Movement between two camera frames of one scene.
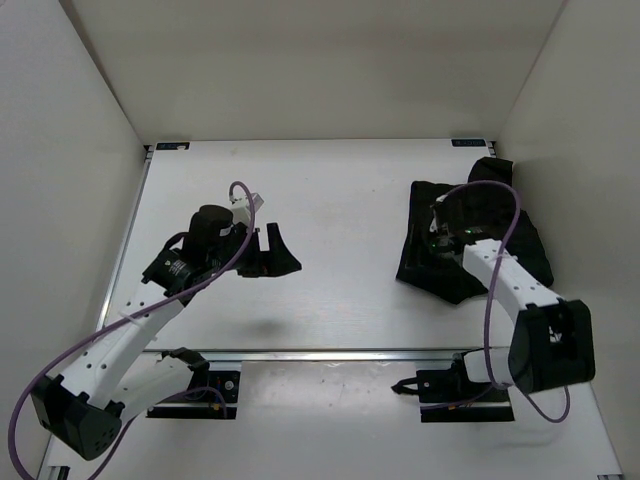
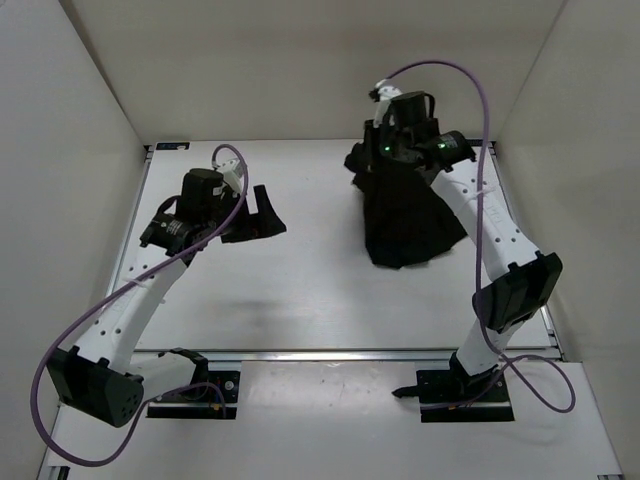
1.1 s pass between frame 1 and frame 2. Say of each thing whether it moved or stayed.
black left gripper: moved
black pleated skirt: moved
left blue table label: stayed
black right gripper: moved
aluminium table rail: stayed
